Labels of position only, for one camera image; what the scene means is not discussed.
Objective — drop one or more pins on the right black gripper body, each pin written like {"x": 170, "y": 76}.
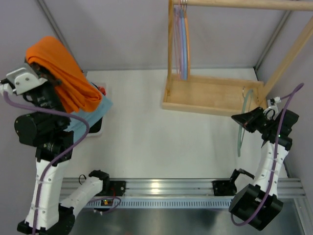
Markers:
{"x": 258, "y": 121}

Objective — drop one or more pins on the orange plastic hanger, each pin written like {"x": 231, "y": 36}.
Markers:
{"x": 187, "y": 39}

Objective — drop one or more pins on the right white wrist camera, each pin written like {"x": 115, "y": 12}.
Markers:
{"x": 272, "y": 110}

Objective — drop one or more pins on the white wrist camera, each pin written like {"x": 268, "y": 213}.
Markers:
{"x": 272, "y": 110}
{"x": 21, "y": 80}

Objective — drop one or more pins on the blue plastic hanger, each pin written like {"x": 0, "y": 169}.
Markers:
{"x": 183, "y": 33}

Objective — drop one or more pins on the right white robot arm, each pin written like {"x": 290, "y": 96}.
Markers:
{"x": 257, "y": 204}

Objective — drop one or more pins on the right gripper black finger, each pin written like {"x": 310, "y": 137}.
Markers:
{"x": 249, "y": 126}
{"x": 253, "y": 115}

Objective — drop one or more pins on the light blue folded cloth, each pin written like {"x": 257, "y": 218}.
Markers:
{"x": 79, "y": 128}

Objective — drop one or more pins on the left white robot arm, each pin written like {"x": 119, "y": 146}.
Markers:
{"x": 54, "y": 134}

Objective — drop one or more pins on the wooden clothes rack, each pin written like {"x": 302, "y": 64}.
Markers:
{"x": 215, "y": 95}

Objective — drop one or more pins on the red cloth in basket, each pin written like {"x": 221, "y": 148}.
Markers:
{"x": 102, "y": 90}

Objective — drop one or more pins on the purple plastic hanger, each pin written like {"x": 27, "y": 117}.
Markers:
{"x": 178, "y": 41}

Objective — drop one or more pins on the orange trousers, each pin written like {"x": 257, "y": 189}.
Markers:
{"x": 75, "y": 91}

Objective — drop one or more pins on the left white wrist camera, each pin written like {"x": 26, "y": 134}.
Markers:
{"x": 21, "y": 80}

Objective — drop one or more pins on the aluminium mounting rail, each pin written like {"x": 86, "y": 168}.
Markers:
{"x": 176, "y": 194}

